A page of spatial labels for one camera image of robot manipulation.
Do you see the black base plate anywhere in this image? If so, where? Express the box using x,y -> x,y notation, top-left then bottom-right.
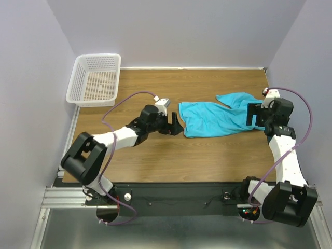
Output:
85,182 -> 262,217

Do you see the turquoise t shirt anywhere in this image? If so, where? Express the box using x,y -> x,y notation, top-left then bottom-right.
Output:
178,92 -> 264,138

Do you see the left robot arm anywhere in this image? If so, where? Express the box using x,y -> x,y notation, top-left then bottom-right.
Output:
60,105 -> 184,196

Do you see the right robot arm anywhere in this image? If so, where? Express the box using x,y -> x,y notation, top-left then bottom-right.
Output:
240,98 -> 318,227

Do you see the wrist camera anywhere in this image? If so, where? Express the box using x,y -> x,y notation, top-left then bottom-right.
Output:
261,88 -> 280,108
154,96 -> 171,116

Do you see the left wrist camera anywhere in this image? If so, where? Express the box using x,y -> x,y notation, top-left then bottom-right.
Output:
154,96 -> 171,116

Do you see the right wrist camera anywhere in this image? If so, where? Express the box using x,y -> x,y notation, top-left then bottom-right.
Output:
261,88 -> 280,108

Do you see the white plastic basket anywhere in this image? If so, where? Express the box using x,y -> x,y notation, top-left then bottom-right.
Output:
66,53 -> 121,107

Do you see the aluminium frame rail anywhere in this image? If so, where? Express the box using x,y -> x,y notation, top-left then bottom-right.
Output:
30,106 -> 81,249

